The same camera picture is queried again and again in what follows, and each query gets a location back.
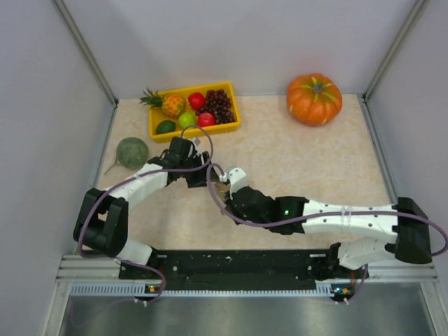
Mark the purple toy grapes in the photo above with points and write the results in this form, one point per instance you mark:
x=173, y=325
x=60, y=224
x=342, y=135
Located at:
x=218, y=103

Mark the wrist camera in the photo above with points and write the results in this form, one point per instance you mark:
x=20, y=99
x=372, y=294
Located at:
x=196, y=141
x=235, y=178

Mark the green toy pear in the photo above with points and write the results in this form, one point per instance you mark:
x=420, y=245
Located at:
x=186, y=119

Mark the red toy tomato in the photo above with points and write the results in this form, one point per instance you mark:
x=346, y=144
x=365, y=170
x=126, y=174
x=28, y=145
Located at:
x=196, y=100

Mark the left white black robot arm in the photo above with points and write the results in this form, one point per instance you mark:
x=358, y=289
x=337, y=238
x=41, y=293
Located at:
x=101, y=229

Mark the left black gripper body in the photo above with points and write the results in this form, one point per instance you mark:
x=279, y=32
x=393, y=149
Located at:
x=194, y=177

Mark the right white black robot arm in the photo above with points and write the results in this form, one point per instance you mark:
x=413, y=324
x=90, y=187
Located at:
x=395, y=231

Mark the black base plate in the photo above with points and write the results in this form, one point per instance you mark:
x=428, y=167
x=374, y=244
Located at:
x=241, y=270

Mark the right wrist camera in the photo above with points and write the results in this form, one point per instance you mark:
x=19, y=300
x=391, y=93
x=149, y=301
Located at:
x=235, y=178

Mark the yellow plastic tray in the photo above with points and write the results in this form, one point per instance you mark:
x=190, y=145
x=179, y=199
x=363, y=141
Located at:
x=155, y=116

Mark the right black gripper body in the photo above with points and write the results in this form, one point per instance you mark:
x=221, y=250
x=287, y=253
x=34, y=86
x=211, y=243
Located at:
x=239, y=214

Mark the brown cardboard express box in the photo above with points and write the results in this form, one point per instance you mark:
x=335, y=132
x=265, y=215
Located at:
x=222, y=192

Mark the toy pineapple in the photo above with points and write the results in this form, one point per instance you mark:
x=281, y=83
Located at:
x=171, y=105

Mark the green toy lime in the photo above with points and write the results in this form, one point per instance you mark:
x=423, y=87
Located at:
x=166, y=126

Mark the green toy melon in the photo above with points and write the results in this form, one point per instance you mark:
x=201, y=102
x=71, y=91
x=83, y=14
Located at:
x=131, y=153

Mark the red toy apple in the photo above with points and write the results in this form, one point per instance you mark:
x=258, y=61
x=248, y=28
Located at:
x=206, y=119

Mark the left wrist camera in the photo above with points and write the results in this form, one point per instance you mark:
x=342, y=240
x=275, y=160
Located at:
x=196, y=141

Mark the orange toy pumpkin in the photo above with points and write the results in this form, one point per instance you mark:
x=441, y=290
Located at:
x=313, y=99

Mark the aluminium rail frame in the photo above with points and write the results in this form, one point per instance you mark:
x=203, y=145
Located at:
x=76, y=268

